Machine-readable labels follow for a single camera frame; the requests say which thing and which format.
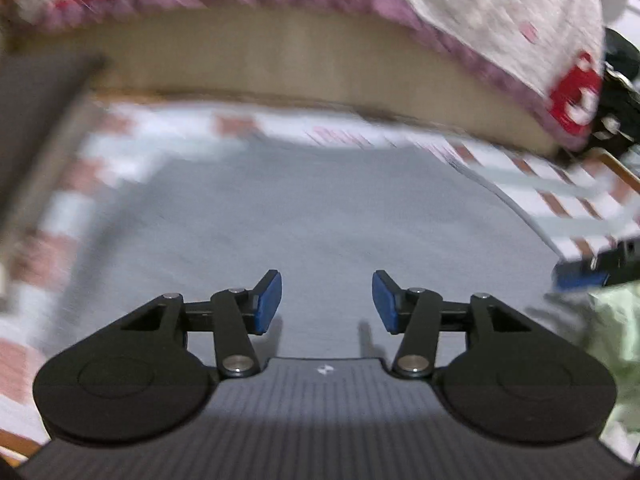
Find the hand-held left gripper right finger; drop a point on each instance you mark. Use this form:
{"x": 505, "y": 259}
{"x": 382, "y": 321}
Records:
{"x": 385, "y": 305}

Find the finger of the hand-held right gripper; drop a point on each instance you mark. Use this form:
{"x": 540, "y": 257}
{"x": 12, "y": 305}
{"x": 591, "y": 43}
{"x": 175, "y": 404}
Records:
{"x": 580, "y": 276}

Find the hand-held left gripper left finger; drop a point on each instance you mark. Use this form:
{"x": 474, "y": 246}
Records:
{"x": 267, "y": 305}

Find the grey knit sweater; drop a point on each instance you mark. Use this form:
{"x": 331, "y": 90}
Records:
{"x": 325, "y": 220}

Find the light green cloth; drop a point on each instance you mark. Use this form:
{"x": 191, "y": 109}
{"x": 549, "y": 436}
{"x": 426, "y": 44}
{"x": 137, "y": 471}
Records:
{"x": 615, "y": 335}

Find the checkered mat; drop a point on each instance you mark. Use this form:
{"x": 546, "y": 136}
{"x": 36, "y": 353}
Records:
{"x": 575, "y": 190}

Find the dark object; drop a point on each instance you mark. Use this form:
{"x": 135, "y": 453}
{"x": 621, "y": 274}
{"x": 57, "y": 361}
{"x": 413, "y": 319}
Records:
{"x": 620, "y": 105}

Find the floral quilted bedspread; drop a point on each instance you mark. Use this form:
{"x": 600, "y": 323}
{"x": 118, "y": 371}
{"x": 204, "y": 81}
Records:
{"x": 475, "y": 10}

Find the dark folded garment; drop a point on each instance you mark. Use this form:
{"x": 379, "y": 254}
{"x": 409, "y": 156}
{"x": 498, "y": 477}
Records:
{"x": 35, "y": 120}

